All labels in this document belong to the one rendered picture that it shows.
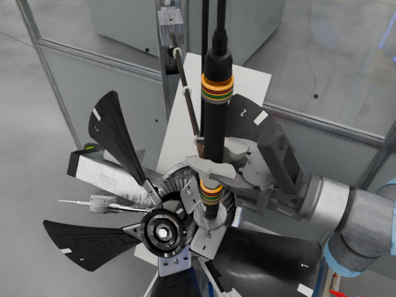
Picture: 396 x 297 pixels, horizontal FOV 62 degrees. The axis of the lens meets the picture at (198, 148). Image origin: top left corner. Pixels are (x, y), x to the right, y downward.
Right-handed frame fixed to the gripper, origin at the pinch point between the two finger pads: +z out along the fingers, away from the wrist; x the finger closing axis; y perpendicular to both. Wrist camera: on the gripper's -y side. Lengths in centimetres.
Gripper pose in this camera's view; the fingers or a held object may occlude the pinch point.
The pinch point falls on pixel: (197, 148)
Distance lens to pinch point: 56.4
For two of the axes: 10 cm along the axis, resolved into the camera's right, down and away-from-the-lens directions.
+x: 4.2, -6.9, 5.9
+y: 0.0, 6.4, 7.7
